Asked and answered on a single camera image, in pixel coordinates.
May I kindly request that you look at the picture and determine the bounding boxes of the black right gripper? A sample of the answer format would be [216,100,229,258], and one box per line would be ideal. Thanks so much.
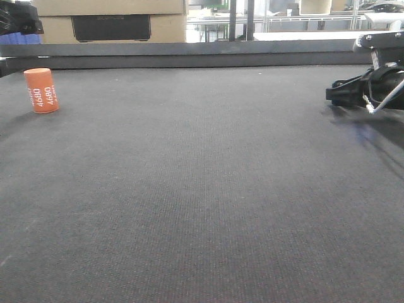
[326,66,403,108]

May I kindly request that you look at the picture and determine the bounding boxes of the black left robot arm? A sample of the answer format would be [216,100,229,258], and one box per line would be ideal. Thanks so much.
[1,1,44,35]

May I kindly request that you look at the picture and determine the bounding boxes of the orange cylindrical capacitor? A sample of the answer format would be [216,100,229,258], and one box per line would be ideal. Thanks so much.
[23,68,59,114]

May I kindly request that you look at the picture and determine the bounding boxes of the white background workbench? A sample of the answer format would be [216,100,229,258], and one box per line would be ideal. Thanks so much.
[253,31,382,41]

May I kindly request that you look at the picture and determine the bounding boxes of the lower cardboard box black label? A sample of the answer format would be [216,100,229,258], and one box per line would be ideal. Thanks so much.
[41,14,186,44]

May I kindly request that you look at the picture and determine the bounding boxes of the upper cardboard box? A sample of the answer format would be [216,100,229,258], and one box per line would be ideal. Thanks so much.
[32,0,187,16]

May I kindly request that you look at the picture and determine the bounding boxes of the blue plastic crate background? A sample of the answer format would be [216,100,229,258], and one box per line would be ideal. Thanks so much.
[0,33,41,45]

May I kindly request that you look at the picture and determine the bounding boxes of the dark table edge rail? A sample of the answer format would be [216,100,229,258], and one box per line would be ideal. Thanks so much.
[1,39,372,76]

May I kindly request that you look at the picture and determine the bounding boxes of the black vertical post right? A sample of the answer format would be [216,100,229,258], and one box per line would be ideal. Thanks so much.
[246,0,255,41]

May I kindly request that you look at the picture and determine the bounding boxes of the black vertical post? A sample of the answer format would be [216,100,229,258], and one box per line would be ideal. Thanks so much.
[246,0,255,41]
[229,0,237,42]

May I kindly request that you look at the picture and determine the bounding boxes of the black vertical post left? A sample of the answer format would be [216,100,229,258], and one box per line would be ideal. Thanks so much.
[229,0,237,42]

